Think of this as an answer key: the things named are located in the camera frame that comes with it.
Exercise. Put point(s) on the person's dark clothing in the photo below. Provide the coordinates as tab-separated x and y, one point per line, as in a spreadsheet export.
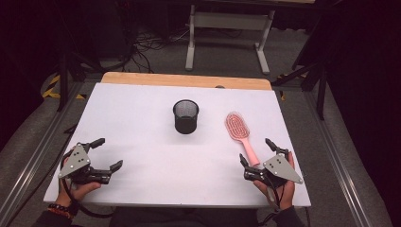
183	218

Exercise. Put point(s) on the aluminium floor rail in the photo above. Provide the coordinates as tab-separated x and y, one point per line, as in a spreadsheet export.
340	164
34	157

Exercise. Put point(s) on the yellow black hazard tape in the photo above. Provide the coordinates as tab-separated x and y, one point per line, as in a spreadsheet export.
52	88

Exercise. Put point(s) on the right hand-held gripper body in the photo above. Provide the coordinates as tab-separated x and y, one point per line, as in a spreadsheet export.
280	168

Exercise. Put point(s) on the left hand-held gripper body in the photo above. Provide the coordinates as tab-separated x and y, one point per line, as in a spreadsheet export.
75	160

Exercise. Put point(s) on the person's right hand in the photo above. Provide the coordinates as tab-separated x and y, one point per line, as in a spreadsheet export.
285	197

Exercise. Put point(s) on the pink hairbrush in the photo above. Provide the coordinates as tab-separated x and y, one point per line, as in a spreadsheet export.
238	127

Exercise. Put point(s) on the person's left hand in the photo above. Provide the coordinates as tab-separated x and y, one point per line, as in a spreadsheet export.
75	192

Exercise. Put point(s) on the white metal table frame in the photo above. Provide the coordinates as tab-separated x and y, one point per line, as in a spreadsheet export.
228	21

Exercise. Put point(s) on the black mesh cup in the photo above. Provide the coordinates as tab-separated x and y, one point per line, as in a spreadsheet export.
186	126

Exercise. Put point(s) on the black metal stand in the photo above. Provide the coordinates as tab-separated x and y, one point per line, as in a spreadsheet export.
321	91
64	82

